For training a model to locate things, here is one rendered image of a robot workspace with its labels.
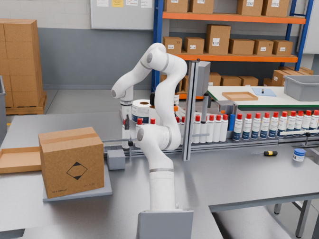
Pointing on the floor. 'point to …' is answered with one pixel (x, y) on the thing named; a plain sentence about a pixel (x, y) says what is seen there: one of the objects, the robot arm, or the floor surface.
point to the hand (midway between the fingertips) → (126, 125)
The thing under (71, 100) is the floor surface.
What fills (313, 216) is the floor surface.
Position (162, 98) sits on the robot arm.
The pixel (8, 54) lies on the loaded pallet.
